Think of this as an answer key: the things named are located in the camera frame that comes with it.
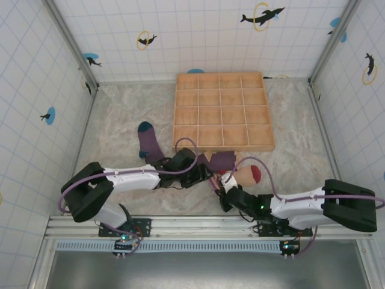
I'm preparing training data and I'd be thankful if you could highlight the aluminium corner post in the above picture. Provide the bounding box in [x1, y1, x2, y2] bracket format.
[308, 0, 362, 87]
[44, 0, 100, 91]

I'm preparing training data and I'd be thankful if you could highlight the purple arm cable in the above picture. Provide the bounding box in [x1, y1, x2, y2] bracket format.
[224, 156, 385, 258]
[58, 137, 199, 256]

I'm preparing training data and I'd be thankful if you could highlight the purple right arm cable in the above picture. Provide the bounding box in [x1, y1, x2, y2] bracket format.
[224, 156, 385, 258]

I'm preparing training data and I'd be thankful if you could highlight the blue oval shark sticker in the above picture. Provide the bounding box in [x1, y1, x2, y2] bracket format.
[82, 52, 102, 67]

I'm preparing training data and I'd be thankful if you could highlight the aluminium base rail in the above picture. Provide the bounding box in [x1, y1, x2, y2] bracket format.
[45, 214, 374, 240]

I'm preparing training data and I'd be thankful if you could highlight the yellow ring dolphin sticker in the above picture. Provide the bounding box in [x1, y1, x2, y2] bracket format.
[81, 75, 93, 96]

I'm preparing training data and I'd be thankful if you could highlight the beige sock red toe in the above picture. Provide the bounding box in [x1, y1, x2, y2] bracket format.
[210, 164, 262, 192]

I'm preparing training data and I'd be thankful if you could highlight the aluminium table side rail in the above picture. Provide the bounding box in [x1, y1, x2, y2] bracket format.
[61, 84, 99, 215]
[309, 81, 353, 214]

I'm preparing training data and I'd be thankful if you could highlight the small dolphin ring sticker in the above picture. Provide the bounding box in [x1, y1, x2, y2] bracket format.
[137, 30, 158, 51]

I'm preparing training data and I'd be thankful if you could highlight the aluminium table end rail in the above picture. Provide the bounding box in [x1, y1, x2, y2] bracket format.
[96, 77, 311, 85]

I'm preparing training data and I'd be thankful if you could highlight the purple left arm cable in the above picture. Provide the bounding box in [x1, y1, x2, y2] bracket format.
[58, 137, 199, 256]

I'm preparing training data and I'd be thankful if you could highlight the large dolphin ring sticker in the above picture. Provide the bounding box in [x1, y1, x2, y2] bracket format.
[239, 2, 286, 33]

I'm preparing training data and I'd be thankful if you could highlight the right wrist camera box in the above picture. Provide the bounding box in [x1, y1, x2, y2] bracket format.
[218, 173, 239, 193]

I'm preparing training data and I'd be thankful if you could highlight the wooden compartment tray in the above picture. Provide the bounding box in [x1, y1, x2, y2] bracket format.
[171, 70, 276, 154]

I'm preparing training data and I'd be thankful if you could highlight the white slotted cable duct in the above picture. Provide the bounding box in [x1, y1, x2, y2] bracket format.
[55, 240, 285, 252]

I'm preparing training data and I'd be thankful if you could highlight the purple sock teal toe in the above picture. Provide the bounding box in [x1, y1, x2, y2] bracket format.
[137, 121, 166, 166]

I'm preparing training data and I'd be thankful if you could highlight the purple sock beige toe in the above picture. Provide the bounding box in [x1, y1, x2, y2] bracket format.
[197, 150, 241, 175]

